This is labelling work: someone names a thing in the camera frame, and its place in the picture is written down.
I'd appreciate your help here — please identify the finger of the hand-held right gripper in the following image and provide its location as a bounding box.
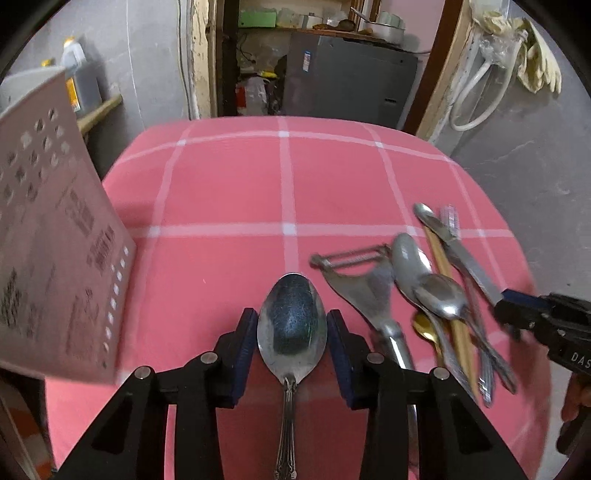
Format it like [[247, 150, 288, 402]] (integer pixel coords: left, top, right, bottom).
[[499, 290, 555, 324], [495, 305, 536, 342]]

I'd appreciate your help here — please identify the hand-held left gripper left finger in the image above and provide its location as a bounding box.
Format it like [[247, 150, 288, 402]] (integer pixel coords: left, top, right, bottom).
[[55, 308, 258, 480]]

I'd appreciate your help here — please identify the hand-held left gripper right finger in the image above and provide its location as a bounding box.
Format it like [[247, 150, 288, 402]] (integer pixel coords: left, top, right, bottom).
[[327, 309, 527, 480]]

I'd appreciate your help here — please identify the large steel spoon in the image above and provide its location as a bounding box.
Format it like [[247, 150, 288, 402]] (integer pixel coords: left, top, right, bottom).
[[257, 272, 328, 480]]

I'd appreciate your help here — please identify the white perforated utensil holder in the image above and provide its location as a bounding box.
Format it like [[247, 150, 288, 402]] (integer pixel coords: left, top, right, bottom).
[[0, 69, 138, 384]]

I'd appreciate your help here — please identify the person's right hand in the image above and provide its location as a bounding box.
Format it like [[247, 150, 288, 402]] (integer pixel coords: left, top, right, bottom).
[[562, 369, 589, 421]]

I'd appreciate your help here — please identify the steel fork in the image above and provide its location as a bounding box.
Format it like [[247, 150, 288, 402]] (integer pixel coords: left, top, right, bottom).
[[462, 295, 518, 407]]

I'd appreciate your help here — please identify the wooden chopstick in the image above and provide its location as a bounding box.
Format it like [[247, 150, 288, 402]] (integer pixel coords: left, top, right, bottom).
[[429, 226, 481, 398], [424, 224, 474, 398]]

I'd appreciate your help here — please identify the steel peeler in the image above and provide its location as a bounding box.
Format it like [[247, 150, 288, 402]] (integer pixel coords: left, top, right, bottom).
[[309, 244, 421, 467]]

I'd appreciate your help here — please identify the shiny steel spoon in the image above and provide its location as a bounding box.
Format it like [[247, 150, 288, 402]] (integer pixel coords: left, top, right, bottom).
[[413, 274, 481, 407]]

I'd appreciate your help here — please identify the grey steel spoon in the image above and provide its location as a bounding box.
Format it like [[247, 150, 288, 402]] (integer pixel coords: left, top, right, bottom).
[[392, 233, 444, 319]]

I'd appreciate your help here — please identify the pink checked tablecloth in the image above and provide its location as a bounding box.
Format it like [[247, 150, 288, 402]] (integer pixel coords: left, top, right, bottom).
[[44, 115, 552, 480]]

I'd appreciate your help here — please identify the grey cabinet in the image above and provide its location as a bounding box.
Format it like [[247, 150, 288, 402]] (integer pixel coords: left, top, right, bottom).
[[284, 31, 419, 130]]

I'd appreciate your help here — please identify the dark sauce jug yellow cap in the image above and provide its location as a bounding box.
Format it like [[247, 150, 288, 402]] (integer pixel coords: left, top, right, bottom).
[[62, 37, 102, 116]]

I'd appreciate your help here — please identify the green box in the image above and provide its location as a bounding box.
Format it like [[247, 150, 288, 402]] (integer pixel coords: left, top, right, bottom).
[[239, 10, 277, 28]]

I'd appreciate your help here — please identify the steel utensil patterned handle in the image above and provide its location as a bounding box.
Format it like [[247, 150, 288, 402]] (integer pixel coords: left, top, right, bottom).
[[440, 205, 462, 241]]

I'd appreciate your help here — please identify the wooden door frame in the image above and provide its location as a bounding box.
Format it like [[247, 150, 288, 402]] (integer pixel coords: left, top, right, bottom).
[[187, 0, 478, 144]]

